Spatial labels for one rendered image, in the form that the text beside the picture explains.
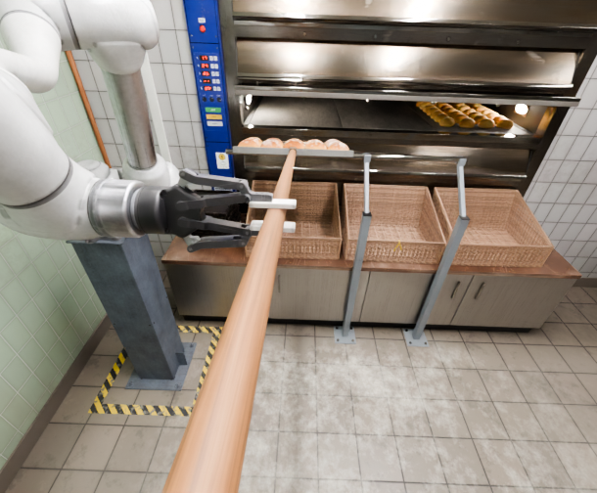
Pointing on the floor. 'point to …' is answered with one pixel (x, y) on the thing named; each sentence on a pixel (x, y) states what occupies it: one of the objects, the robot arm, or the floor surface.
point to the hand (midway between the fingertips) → (273, 214)
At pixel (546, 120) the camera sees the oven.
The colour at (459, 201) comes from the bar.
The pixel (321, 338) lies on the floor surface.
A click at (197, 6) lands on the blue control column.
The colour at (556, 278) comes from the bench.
